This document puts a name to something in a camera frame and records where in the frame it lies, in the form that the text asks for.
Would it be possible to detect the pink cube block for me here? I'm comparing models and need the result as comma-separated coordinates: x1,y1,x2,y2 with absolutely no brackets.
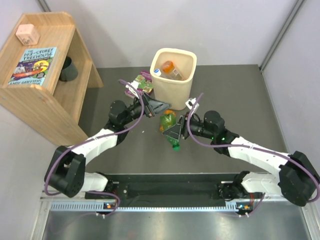
15,23,40,46

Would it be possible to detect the orange bottle white cap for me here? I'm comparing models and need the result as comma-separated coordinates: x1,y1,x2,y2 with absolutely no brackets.
160,60,186,81

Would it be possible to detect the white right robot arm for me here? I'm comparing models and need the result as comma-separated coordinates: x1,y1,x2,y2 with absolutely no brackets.
163,110,320,207

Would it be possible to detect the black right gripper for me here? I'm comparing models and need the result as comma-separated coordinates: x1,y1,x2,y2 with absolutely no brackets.
163,111,216,141

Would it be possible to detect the purple Treehouse book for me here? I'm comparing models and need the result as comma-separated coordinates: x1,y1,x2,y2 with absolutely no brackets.
130,70,154,96

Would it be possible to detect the small orange bottle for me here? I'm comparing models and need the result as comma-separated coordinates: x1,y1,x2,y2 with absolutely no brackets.
159,109,176,132

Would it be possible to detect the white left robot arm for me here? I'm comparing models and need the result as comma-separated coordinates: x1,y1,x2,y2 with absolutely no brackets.
44,93,171,199

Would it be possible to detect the white slotted cable duct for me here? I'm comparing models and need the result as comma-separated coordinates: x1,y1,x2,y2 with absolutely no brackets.
49,201,241,213

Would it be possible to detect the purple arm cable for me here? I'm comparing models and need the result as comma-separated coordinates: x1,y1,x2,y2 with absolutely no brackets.
44,79,146,196
186,92,320,203

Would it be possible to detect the green plastic bottle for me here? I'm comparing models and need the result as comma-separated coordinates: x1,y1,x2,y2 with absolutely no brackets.
159,109,180,151

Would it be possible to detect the aluminium corner post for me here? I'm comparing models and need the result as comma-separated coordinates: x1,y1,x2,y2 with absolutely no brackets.
259,0,306,73

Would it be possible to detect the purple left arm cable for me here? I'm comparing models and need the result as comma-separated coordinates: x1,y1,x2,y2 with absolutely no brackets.
44,79,146,196

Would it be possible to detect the cream plastic bin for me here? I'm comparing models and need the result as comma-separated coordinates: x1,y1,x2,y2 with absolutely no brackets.
149,48,197,111

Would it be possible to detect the dark grey cup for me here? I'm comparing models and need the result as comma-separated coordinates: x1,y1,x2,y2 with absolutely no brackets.
59,56,78,82

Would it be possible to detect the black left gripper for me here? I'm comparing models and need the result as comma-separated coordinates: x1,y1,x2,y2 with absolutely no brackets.
121,92,171,126

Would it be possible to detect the blue Treehouse book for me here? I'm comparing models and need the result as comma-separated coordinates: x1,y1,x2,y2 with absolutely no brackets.
7,47,60,87

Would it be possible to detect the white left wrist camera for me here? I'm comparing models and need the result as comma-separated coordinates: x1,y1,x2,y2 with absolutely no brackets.
125,80,139,98

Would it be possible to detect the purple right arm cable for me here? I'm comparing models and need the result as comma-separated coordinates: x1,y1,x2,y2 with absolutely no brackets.
186,92,320,203

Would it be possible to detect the wooden shelf unit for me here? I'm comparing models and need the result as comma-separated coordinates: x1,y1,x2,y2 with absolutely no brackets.
0,12,104,146

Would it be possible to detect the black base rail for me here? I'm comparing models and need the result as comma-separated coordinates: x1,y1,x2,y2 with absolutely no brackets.
84,172,251,208

